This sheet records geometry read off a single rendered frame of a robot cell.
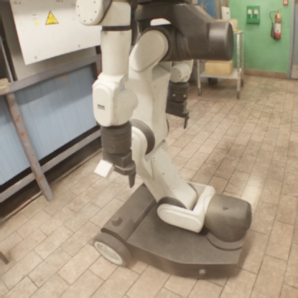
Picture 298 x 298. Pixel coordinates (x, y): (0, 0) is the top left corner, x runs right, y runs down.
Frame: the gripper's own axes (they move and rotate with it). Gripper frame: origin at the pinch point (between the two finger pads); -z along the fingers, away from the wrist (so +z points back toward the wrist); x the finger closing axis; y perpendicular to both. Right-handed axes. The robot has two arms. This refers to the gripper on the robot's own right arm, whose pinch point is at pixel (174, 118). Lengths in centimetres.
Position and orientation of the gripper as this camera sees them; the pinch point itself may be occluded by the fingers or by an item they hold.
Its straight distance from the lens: 105.4
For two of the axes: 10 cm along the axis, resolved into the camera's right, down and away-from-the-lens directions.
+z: 0.5, -8.1, -5.9
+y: -5.0, 4.9, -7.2
